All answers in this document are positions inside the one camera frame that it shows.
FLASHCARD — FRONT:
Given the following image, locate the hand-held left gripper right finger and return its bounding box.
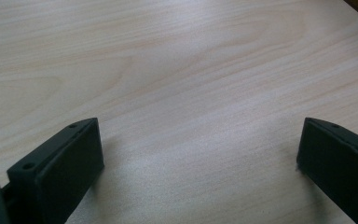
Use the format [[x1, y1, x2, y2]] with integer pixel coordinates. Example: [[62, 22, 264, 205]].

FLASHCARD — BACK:
[[296, 117, 358, 224]]

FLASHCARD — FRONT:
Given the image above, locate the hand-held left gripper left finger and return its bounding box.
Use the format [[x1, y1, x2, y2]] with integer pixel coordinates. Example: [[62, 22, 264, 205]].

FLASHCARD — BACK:
[[7, 117, 105, 224]]

